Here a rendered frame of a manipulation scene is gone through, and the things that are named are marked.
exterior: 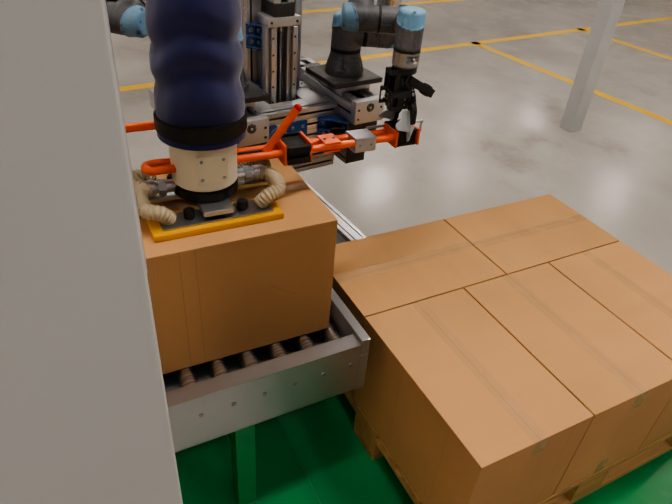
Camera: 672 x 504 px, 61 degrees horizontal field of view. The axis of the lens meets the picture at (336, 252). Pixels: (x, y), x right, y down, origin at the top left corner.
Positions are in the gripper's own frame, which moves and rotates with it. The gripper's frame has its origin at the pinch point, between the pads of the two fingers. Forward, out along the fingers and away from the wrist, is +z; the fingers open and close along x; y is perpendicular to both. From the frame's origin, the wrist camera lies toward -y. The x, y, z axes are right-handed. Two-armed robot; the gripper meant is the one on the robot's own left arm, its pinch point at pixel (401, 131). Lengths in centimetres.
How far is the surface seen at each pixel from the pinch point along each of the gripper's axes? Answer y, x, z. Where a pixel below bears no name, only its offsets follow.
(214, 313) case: 65, 20, 35
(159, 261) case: 78, 20, 14
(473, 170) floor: -157, -136, 107
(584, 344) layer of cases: -42, 56, 54
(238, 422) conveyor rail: 64, 35, 64
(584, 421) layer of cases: -20, 78, 54
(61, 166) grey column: 93, 111, -58
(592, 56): -276, -168, 47
